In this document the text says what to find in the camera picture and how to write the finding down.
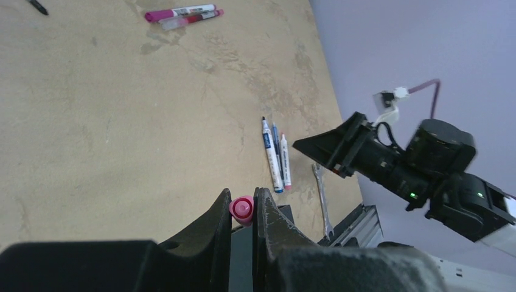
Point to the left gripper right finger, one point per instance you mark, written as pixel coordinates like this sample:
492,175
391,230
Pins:
284,259

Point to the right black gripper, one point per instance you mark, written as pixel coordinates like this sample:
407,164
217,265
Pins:
358,146

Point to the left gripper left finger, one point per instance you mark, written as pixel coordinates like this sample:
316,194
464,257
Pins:
195,259

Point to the pink cap white marker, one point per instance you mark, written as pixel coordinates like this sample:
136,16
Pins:
285,162

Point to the dark blue gel pen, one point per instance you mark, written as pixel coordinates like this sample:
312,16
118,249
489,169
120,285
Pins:
277,148

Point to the blue white marker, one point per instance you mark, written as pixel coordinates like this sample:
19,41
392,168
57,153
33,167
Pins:
272,157

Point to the red clear pen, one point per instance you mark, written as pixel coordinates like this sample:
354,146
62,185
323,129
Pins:
174,23

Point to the magenta cap marker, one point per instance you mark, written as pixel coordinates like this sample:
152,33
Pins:
157,15

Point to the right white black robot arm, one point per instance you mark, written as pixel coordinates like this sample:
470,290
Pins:
431,170

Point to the silver wrench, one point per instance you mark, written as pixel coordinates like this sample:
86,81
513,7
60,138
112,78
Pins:
328,228

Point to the black yellow screwdriver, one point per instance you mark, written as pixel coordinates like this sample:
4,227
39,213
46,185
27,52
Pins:
39,7

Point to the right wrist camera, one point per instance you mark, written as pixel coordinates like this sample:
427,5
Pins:
386,105

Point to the aluminium side rail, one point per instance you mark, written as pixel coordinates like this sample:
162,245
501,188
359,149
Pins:
361,228

